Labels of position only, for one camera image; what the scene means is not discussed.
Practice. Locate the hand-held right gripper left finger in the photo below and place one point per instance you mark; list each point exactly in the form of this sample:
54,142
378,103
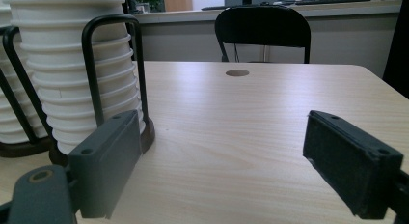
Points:
103,159

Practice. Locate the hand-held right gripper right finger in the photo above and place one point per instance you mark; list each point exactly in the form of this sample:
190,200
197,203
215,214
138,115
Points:
350,159

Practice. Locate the stack of white paper cups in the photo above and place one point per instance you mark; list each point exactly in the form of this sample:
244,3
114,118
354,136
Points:
61,56
9,121

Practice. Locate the round brown table grommet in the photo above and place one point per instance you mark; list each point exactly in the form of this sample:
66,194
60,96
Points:
237,72

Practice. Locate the black folding chair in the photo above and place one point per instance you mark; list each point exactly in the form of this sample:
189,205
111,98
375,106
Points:
263,27

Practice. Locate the black keyboard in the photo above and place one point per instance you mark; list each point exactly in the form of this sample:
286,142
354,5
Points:
334,0

